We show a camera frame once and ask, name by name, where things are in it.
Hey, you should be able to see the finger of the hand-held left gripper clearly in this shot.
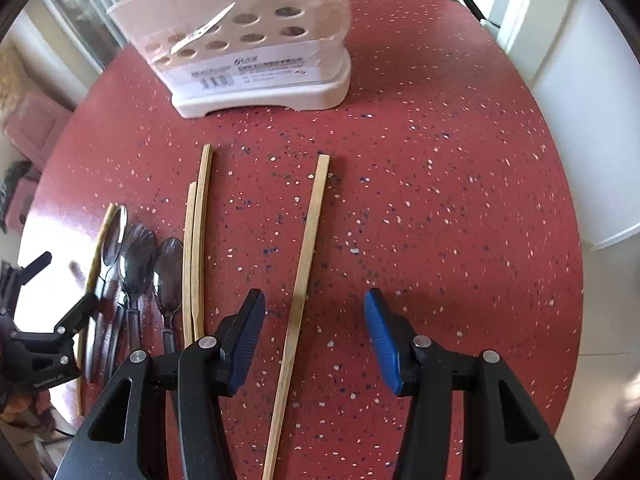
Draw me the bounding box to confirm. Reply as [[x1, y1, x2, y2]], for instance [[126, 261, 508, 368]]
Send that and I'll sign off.
[[14, 292, 99, 390], [18, 251, 54, 286]]

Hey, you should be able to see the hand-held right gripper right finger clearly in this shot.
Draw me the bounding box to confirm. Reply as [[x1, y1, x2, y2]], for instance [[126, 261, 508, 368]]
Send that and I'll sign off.
[[363, 288, 571, 480]]

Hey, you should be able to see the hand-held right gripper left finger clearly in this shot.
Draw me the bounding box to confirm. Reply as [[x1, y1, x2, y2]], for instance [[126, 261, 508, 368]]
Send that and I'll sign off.
[[57, 288, 267, 480]]

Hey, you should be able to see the bamboo chopstick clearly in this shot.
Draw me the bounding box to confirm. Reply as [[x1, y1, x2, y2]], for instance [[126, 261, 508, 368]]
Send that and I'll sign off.
[[75, 203, 117, 416], [182, 181, 199, 349], [192, 144, 215, 342], [262, 154, 331, 480]]

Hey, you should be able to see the black-handled metal spork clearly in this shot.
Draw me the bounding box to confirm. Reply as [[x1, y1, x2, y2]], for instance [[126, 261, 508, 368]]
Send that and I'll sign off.
[[102, 224, 158, 379]]

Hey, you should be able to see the round metal spoon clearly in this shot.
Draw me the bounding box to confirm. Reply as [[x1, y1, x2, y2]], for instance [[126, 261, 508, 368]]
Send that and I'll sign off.
[[85, 205, 128, 382]]

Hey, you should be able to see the black-handled metal spoon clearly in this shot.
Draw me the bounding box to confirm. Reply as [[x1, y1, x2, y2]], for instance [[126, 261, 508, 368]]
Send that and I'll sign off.
[[151, 236, 186, 358]]

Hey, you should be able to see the pink plastic utensil holder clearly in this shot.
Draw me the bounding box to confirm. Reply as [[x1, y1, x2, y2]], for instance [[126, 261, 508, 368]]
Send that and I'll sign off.
[[107, 0, 352, 120]]

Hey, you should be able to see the stack of pink stools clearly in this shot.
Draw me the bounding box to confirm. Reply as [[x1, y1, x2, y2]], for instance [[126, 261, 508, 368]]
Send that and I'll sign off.
[[0, 90, 74, 172]]

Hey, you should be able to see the bag of pale balls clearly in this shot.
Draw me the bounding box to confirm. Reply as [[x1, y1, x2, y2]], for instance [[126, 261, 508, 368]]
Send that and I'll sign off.
[[0, 45, 32, 111]]

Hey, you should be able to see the sliding glass door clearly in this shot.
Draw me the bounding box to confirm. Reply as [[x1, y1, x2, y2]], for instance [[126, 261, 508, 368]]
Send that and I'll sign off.
[[42, 0, 127, 70]]

